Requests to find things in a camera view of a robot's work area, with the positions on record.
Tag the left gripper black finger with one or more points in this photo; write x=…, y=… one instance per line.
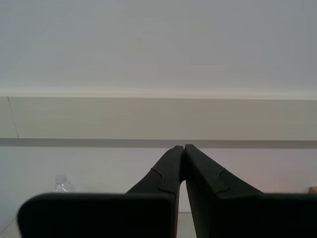
x=247, y=215
x=104, y=215

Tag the clear plastic water bottle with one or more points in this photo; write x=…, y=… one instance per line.
x=61, y=185

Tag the light wooden object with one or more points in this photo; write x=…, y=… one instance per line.
x=313, y=190

